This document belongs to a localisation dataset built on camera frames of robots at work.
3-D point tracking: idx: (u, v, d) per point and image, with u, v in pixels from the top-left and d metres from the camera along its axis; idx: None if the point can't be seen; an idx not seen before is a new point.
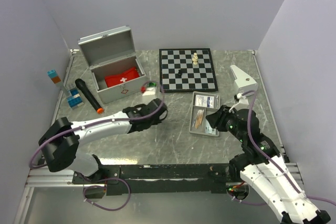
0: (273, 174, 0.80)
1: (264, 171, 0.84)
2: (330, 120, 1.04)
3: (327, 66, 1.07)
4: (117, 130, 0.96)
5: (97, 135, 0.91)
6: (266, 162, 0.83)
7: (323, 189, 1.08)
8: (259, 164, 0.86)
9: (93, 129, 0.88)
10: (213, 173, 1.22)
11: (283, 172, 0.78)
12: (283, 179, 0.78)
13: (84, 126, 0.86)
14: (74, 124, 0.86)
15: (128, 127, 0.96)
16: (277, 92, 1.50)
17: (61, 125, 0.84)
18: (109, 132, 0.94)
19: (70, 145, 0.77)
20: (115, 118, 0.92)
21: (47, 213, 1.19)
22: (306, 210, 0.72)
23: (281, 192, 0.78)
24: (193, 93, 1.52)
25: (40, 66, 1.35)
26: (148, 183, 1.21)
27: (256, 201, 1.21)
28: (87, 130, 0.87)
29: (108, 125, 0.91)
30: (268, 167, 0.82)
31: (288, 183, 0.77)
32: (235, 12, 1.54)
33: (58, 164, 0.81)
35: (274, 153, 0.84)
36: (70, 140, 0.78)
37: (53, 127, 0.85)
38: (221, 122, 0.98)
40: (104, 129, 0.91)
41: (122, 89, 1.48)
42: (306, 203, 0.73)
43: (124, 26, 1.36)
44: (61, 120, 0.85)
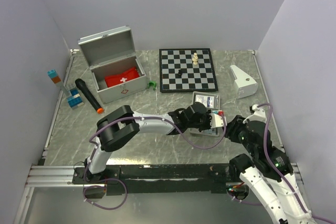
0: (283, 191, 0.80)
1: (274, 187, 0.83)
2: (329, 120, 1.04)
3: (327, 66, 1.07)
4: (161, 129, 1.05)
5: (146, 128, 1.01)
6: (278, 180, 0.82)
7: (324, 189, 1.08)
8: (268, 179, 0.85)
9: (149, 122, 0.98)
10: (212, 173, 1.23)
11: (293, 191, 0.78)
12: (292, 197, 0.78)
13: (144, 117, 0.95)
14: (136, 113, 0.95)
15: (170, 128, 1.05)
16: (277, 92, 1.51)
17: (124, 112, 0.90)
18: (155, 128, 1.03)
19: (130, 130, 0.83)
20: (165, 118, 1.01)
21: (47, 213, 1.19)
22: None
23: (286, 208, 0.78)
24: (193, 93, 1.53)
25: (40, 66, 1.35)
26: (148, 183, 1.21)
27: (255, 201, 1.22)
28: (145, 121, 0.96)
29: (159, 122, 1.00)
30: (279, 184, 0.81)
31: (296, 202, 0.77)
32: (235, 12, 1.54)
33: (113, 147, 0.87)
35: (287, 171, 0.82)
36: (131, 126, 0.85)
37: (115, 112, 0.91)
38: (234, 132, 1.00)
40: (155, 125, 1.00)
41: (123, 89, 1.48)
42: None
43: (124, 26, 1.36)
44: (124, 107, 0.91)
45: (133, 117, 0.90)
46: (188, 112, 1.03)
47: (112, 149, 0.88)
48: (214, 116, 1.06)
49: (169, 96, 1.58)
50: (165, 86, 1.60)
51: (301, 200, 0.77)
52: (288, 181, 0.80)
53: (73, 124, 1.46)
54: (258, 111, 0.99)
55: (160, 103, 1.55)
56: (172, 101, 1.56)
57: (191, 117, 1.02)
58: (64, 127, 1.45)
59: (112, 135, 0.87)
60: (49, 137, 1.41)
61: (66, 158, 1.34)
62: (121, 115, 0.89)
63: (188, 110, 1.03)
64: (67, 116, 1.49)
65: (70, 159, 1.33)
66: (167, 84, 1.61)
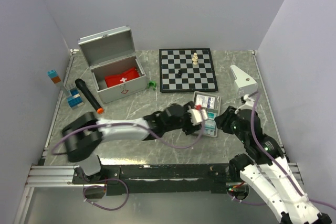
0: (276, 176, 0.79)
1: (267, 172, 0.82)
2: (329, 120, 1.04)
3: (326, 66, 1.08)
4: (135, 136, 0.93)
5: (116, 136, 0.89)
6: (270, 163, 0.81)
7: (323, 189, 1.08)
8: (260, 166, 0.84)
9: (116, 129, 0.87)
10: (213, 173, 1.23)
11: (286, 174, 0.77)
12: (286, 180, 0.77)
13: (110, 124, 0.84)
14: (100, 120, 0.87)
15: (144, 134, 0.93)
16: (277, 92, 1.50)
17: (88, 119, 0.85)
18: (127, 136, 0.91)
19: (93, 140, 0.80)
20: (137, 124, 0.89)
21: (47, 213, 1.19)
22: (307, 212, 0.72)
23: (283, 194, 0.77)
24: (195, 92, 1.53)
25: (40, 66, 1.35)
26: (148, 183, 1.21)
27: (255, 201, 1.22)
28: (111, 129, 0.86)
29: (130, 128, 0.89)
30: (271, 168, 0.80)
31: (291, 184, 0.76)
32: (235, 12, 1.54)
33: (75, 157, 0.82)
35: (278, 155, 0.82)
36: (95, 136, 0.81)
37: (79, 120, 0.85)
38: (227, 123, 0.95)
40: (125, 132, 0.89)
41: (123, 89, 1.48)
42: (307, 206, 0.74)
43: (124, 26, 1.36)
44: (87, 115, 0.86)
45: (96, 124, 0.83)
46: (165, 114, 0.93)
47: (76, 158, 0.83)
48: (193, 112, 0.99)
49: (169, 96, 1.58)
50: (165, 86, 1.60)
51: (294, 182, 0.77)
52: (280, 164, 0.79)
53: None
54: (249, 101, 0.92)
55: (160, 103, 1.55)
56: (172, 101, 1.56)
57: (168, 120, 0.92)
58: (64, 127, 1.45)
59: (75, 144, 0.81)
60: (49, 137, 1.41)
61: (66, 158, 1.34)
62: (84, 123, 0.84)
63: (165, 112, 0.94)
64: (67, 116, 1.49)
65: None
66: (167, 84, 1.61)
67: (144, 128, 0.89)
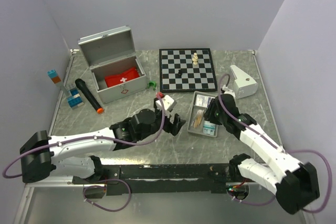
0: (251, 138, 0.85)
1: (246, 140, 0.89)
2: (329, 120, 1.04)
3: (326, 66, 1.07)
4: (100, 149, 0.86)
5: (74, 153, 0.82)
6: (243, 129, 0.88)
7: (324, 189, 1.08)
8: (240, 138, 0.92)
9: (72, 146, 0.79)
10: (213, 173, 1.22)
11: (259, 133, 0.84)
12: (260, 139, 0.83)
13: (62, 142, 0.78)
14: (52, 139, 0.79)
15: (111, 146, 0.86)
16: (277, 92, 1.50)
17: (40, 139, 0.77)
18: (89, 150, 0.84)
19: (42, 162, 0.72)
20: (97, 136, 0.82)
21: (46, 213, 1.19)
22: (286, 162, 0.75)
23: (263, 155, 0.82)
24: (195, 92, 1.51)
25: (40, 66, 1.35)
26: (148, 183, 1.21)
27: (256, 201, 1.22)
28: (64, 147, 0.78)
29: (90, 142, 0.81)
30: (245, 133, 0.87)
31: (265, 142, 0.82)
32: (235, 12, 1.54)
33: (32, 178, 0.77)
35: (252, 123, 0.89)
36: (44, 157, 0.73)
37: (30, 140, 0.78)
38: (211, 112, 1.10)
40: (84, 148, 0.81)
41: (123, 89, 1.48)
42: (286, 157, 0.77)
43: (124, 26, 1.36)
44: (39, 134, 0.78)
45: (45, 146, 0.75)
46: (134, 120, 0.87)
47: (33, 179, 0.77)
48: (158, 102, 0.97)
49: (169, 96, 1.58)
50: (165, 86, 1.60)
51: (268, 139, 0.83)
52: (252, 128, 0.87)
53: (73, 124, 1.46)
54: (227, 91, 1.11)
55: None
56: None
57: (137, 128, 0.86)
58: (64, 127, 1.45)
59: (27, 165, 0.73)
60: None
61: None
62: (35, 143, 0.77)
63: (134, 119, 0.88)
64: (67, 116, 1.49)
65: None
66: (167, 84, 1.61)
67: (107, 139, 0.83)
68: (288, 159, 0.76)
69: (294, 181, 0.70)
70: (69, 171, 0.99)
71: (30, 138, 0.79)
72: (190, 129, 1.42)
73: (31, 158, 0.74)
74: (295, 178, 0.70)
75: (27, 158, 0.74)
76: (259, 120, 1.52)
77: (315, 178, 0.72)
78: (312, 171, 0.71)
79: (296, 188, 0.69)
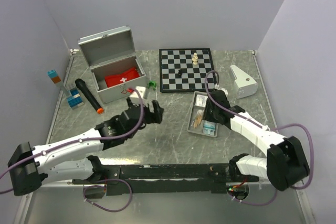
0: (239, 123, 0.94)
1: (237, 127, 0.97)
2: (329, 120, 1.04)
3: (326, 66, 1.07)
4: (89, 150, 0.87)
5: (63, 159, 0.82)
6: (233, 117, 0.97)
7: (324, 189, 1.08)
8: (231, 126, 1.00)
9: (57, 153, 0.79)
10: (213, 173, 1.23)
11: (246, 117, 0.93)
12: (248, 123, 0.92)
13: (46, 151, 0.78)
14: (35, 149, 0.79)
15: (100, 146, 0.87)
16: (277, 92, 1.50)
17: (24, 150, 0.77)
18: (78, 153, 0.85)
19: (30, 172, 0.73)
20: (82, 139, 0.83)
21: (46, 213, 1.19)
22: (271, 137, 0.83)
23: (252, 136, 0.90)
24: (195, 92, 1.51)
25: (40, 66, 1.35)
26: (148, 183, 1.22)
27: (257, 202, 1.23)
28: (50, 155, 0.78)
29: (75, 146, 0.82)
30: (235, 120, 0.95)
31: (252, 124, 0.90)
32: (235, 12, 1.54)
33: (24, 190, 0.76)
35: (241, 110, 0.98)
36: (31, 168, 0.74)
37: (15, 154, 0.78)
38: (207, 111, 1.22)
40: (71, 153, 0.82)
41: (123, 89, 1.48)
42: (272, 134, 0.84)
43: (124, 26, 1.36)
44: (22, 146, 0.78)
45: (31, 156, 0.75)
46: (124, 117, 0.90)
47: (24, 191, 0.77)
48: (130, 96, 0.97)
49: (169, 96, 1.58)
50: (165, 86, 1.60)
51: (254, 121, 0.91)
52: (240, 114, 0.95)
53: (73, 124, 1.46)
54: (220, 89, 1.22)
55: (160, 103, 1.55)
56: (172, 101, 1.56)
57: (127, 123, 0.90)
58: (64, 127, 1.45)
59: (16, 178, 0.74)
60: (49, 137, 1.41)
61: None
62: (20, 155, 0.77)
63: (123, 116, 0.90)
64: (67, 116, 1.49)
65: None
66: (167, 84, 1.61)
67: (93, 140, 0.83)
68: (273, 135, 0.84)
69: (278, 152, 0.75)
70: (66, 176, 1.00)
71: (14, 152, 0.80)
72: (190, 129, 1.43)
73: (18, 171, 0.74)
74: (279, 149, 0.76)
75: (14, 171, 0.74)
76: (259, 120, 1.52)
77: (301, 150, 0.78)
78: (296, 143, 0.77)
79: (282, 159, 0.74)
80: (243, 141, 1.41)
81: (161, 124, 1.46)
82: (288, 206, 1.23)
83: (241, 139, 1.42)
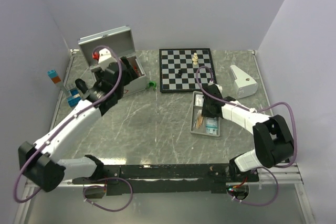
0: (229, 109, 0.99)
1: (228, 115, 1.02)
2: (328, 119, 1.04)
3: (326, 66, 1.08)
4: (91, 120, 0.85)
5: (70, 138, 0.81)
6: (224, 106, 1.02)
7: (324, 189, 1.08)
8: (223, 115, 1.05)
9: (60, 137, 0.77)
10: (213, 173, 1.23)
11: (234, 104, 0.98)
12: (235, 107, 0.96)
13: (48, 140, 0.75)
14: (38, 144, 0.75)
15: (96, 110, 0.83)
16: (277, 92, 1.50)
17: (27, 150, 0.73)
18: (82, 127, 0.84)
19: (45, 164, 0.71)
20: (76, 113, 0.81)
21: (46, 213, 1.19)
22: (256, 117, 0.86)
23: (241, 120, 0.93)
24: (193, 92, 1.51)
25: (40, 66, 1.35)
26: (148, 183, 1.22)
27: (256, 202, 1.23)
28: (55, 140, 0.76)
29: (73, 123, 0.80)
30: (225, 107, 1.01)
31: (240, 108, 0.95)
32: (236, 12, 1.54)
33: (50, 182, 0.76)
35: (231, 99, 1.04)
36: (44, 159, 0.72)
37: (20, 157, 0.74)
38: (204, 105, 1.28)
40: (74, 130, 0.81)
41: None
42: (258, 114, 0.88)
43: (124, 26, 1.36)
44: (22, 147, 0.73)
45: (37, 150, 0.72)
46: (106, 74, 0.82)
47: (51, 182, 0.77)
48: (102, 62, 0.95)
49: (169, 96, 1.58)
50: (165, 86, 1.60)
51: (242, 106, 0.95)
52: (230, 102, 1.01)
53: None
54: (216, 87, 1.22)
55: (160, 103, 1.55)
56: (172, 100, 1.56)
57: (114, 78, 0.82)
58: None
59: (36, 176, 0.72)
60: None
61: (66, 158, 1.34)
62: (24, 156, 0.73)
63: (104, 74, 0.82)
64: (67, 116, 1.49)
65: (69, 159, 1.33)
66: (167, 84, 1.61)
67: (86, 108, 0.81)
68: (259, 115, 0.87)
69: (262, 127, 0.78)
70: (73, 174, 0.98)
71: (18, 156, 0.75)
72: (194, 129, 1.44)
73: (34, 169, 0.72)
74: (263, 125, 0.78)
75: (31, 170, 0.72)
76: None
77: (285, 127, 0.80)
78: (280, 120, 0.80)
79: (265, 134, 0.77)
80: (243, 141, 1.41)
81: (161, 124, 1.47)
82: (288, 206, 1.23)
83: (241, 139, 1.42)
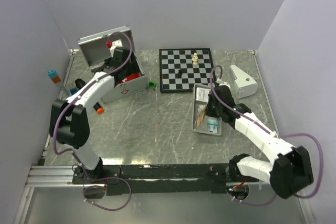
0: (245, 125, 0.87)
1: (240, 128, 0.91)
2: (329, 119, 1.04)
3: (327, 66, 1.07)
4: (106, 87, 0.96)
5: (92, 100, 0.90)
6: (238, 117, 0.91)
7: (324, 189, 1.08)
8: (235, 126, 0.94)
9: (88, 94, 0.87)
10: (213, 173, 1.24)
11: (253, 120, 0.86)
12: (253, 125, 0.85)
13: (80, 94, 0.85)
14: (69, 99, 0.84)
15: (112, 80, 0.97)
16: (277, 92, 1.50)
17: (59, 105, 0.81)
18: (101, 93, 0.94)
19: (80, 112, 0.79)
20: (97, 78, 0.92)
21: (46, 213, 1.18)
22: (279, 146, 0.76)
23: (258, 141, 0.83)
24: (194, 86, 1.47)
25: (40, 66, 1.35)
26: (148, 183, 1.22)
27: (255, 202, 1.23)
28: (84, 97, 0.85)
29: (96, 85, 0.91)
30: (240, 121, 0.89)
31: (259, 128, 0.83)
32: (236, 12, 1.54)
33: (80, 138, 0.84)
35: (246, 110, 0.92)
36: (77, 109, 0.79)
37: (52, 113, 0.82)
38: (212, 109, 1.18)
40: (97, 92, 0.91)
41: (123, 89, 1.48)
42: (280, 142, 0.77)
43: (124, 26, 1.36)
44: (54, 103, 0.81)
45: (70, 103, 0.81)
46: (116, 52, 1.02)
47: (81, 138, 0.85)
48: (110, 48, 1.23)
49: (169, 96, 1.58)
50: (165, 86, 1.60)
51: (261, 125, 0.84)
52: (246, 116, 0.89)
53: None
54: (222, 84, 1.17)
55: (160, 103, 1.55)
56: (172, 100, 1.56)
57: (123, 55, 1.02)
58: None
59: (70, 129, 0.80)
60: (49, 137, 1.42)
61: (67, 158, 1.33)
62: (59, 110, 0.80)
63: (115, 52, 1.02)
64: None
65: (70, 159, 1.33)
66: (167, 84, 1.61)
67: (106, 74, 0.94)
68: (282, 143, 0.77)
69: (285, 161, 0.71)
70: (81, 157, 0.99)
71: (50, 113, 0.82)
72: (195, 128, 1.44)
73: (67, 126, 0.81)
74: (287, 160, 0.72)
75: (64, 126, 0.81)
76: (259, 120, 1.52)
77: (308, 161, 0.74)
78: (305, 153, 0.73)
79: (289, 170, 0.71)
80: (243, 141, 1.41)
81: (161, 124, 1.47)
82: (288, 206, 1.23)
83: (241, 139, 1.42)
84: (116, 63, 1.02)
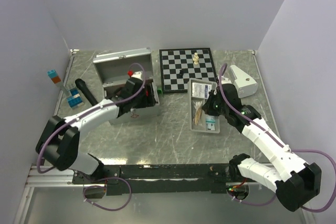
0: (255, 133, 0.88)
1: (249, 135, 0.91)
2: (329, 119, 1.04)
3: (327, 66, 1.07)
4: (108, 116, 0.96)
5: (91, 125, 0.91)
6: (248, 124, 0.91)
7: (324, 189, 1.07)
8: (242, 131, 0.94)
9: (88, 118, 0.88)
10: (213, 173, 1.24)
11: (264, 129, 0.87)
12: (265, 135, 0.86)
13: (79, 116, 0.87)
14: (67, 119, 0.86)
15: (116, 110, 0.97)
16: (277, 92, 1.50)
17: (55, 122, 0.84)
18: (100, 120, 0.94)
19: (72, 135, 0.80)
20: (103, 105, 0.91)
21: (46, 213, 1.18)
22: (291, 162, 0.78)
23: (269, 152, 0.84)
24: (190, 81, 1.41)
25: (40, 66, 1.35)
26: (148, 183, 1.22)
27: (255, 202, 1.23)
28: (82, 120, 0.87)
29: (98, 112, 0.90)
30: (249, 128, 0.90)
31: (270, 139, 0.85)
32: (236, 12, 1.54)
33: (64, 161, 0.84)
35: (255, 117, 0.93)
36: (71, 131, 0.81)
37: (47, 129, 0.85)
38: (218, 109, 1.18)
40: (96, 119, 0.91)
41: (132, 114, 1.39)
42: (293, 157, 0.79)
43: (144, 49, 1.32)
44: (53, 119, 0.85)
45: (65, 124, 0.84)
46: (128, 83, 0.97)
47: (65, 162, 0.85)
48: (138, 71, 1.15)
49: (169, 96, 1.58)
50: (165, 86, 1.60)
51: (273, 136, 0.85)
52: (256, 123, 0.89)
53: None
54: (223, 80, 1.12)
55: (160, 103, 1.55)
56: (172, 100, 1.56)
57: (134, 88, 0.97)
58: None
59: (56, 150, 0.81)
60: None
61: None
62: (53, 127, 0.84)
63: (127, 83, 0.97)
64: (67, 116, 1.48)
65: None
66: (167, 84, 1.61)
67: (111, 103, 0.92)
68: (294, 159, 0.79)
69: (298, 180, 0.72)
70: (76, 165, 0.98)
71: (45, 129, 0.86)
72: (195, 127, 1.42)
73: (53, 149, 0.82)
74: (301, 179, 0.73)
75: (50, 148, 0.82)
76: None
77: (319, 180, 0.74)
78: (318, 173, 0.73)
79: (301, 188, 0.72)
80: (243, 141, 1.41)
81: (161, 124, 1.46)
82: None
83: (241, 139, 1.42)
84: (126, 94, 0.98)
